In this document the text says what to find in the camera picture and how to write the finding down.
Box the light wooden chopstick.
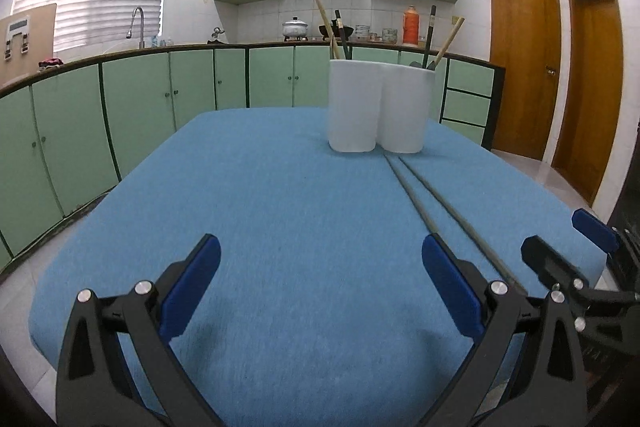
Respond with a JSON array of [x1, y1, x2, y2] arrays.
[[314, 0, 341, 60], [427, 16, 465, 70]]

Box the black chopstick gold band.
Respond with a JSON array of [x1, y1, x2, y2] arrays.
[[421, 4, 437, 68]]

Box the green lower kitchen cabinets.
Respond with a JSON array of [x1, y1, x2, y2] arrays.
[[0, 40, 507, 273]]

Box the chrome kitchen faucet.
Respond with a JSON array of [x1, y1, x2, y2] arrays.
[[124, 5, 147, 50]]

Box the brown wooden door right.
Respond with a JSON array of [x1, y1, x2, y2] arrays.
[[552, 0, 624, 205]]

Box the brown wooden door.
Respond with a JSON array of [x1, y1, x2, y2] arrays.
[[490, 0, 562, 160], [552, 0, 624, 205]]

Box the grey metal chopstick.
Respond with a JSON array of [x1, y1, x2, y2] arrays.
[[383, 154, 439, 234]]

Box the blue table cloth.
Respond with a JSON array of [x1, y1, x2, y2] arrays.
[[29, 108, 605, 426]]

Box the white plastic container right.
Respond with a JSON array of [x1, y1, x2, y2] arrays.
[[376, 64, 435, 154]]

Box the white plastic container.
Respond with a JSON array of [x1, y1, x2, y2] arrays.
[[376, 64, 435, 154], [328, 60, 383, 153]]

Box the white plastic container left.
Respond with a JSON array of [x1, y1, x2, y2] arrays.
[[328, 60, 383, 153]]

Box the glass jar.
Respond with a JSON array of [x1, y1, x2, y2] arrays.
[[381, 27, 398, 44], [354, 24, 370, 41]]

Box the orange thermos bottle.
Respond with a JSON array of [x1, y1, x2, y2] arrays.
[[402, 5, 420, 46]]

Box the black wok pan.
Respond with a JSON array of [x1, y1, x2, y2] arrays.
[[318, 20, 354, 41]]

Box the white cooking pot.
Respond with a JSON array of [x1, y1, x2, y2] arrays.
[[282, 16, 308, 41]]

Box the brown cardboard box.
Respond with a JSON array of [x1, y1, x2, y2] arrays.
[[0, 3, 58, 88]]

